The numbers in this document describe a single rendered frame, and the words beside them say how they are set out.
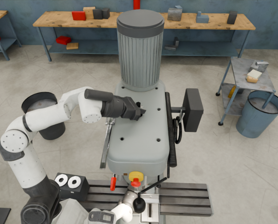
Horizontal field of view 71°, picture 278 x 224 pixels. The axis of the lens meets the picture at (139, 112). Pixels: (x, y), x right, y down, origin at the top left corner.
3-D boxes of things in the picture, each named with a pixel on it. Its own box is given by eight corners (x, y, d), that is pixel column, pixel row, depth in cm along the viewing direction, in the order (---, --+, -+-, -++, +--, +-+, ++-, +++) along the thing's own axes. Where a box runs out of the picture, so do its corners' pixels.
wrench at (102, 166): (108, 170, 68) (107, 169, 68) (97, 170, 68) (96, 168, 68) (115, 118, 85) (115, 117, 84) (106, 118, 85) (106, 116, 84)
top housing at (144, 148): (167, 178, 83) (171, 159, 71) (105, 176, 83) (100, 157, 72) (162, 102, 115) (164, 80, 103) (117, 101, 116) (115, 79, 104)
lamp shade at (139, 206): (136, 216, 102) (136, 212, 98) (130, 203, 107) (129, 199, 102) (148, 208, 105) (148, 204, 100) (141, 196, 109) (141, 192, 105)
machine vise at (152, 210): (160, 225, 140) (161, 220, 132) (139, 224, 140) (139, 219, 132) (158, 178, 164) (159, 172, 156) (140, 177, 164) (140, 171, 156)
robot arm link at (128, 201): (133, 198, 119) (125, 217, 112) (138, 206, 126) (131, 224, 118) (118, 194, 124) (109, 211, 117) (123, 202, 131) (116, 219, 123)
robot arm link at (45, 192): (12, 196, 67) (29, 224, 72) (37, 189, 67) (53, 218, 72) (27, 174, 78) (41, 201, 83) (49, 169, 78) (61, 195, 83)
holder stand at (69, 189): (85, 202, 151) (79, 191, 136) (57, 197, 153) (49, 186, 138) (89, 186, 159) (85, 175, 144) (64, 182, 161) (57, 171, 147)
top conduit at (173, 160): (176, 167, 81) (177, 163, 79) (166, 167, 82) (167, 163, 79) (168, 96, 113) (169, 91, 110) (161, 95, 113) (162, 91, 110)
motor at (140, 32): (159, 92, 97) (166, 27, 74) (119, 91, 97) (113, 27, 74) (158, 69, 110) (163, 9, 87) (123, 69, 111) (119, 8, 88)
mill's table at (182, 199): (212, 217, 150) (215, 214, 145) (53, 210, 153) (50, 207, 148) (206, 187, 166) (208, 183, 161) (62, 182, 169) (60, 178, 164)
